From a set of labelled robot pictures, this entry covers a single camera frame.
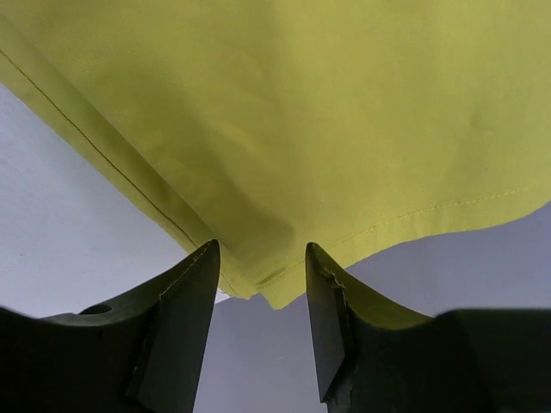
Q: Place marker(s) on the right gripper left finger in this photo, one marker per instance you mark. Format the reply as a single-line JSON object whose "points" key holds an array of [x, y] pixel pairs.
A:
{"points": [[140, 351]]}

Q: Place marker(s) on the yellow-green trousers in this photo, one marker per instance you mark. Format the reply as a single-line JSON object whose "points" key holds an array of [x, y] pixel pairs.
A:
{"points": [[268, 125]]}

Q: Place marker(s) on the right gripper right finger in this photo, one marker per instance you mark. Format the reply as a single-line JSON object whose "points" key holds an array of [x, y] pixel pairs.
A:
{"points": [[375, 355]]}

